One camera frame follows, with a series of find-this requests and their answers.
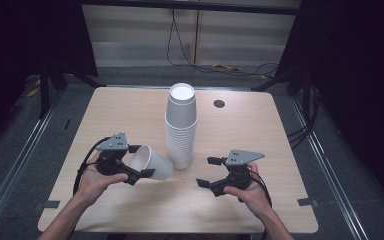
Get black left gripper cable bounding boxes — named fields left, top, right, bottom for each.
left=72, top=136, right=113, bottom=197

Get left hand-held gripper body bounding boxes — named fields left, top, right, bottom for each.
left=94, top=131, right=142, bottom=187

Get black hanging wall cable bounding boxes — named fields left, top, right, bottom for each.
left=165, top=8, right=280, bottom=78

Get dark curtain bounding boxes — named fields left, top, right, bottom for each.
left=0, top=0, right=99, bottom=158
left=274, top=0, right=384, bottom=214

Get black tape piece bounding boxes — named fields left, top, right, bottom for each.
left=42, top=199, right=61, bottom=209
left=296, top=197, right=315, bottom=207

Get black metal stand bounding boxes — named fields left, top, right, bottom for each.
left=250, top=64, right=315, bottom=113
left=37, top=58, right=107, bottom=120

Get person's left hand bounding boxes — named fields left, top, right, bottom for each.
left=74, top=150, right=130, bottom=208

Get single white paper cup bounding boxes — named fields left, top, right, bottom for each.
left=129, top=144, right=174, bottom=182

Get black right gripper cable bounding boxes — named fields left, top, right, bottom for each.
left=249, top=169, right=274, bottom=240

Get metal floor rail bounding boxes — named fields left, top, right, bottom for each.
left=0, top=98, right=58, bottom=233
left=289, top=95, right=364, bottom=240

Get black floor cables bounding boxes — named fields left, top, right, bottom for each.
left=285, top=84, right=322, bottom=150

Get person's right hand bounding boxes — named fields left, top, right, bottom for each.
left=222, top=161, right=274, bottom=220

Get yellow floor tape piece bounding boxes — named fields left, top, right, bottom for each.
left=26, top=86, right=41, bottom=99
left=211, top=62, right=242, bottom=72

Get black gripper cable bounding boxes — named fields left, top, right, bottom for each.
left=249, top=169, right=274, bottom=240
left=72, top=136, right=113, bottom=197

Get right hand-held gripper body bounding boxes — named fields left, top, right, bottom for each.
left=209, top=149, right=266, bottom=198

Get stack of white paper cups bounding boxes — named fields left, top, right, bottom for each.
left=164, top=82, right=199, bottom=171

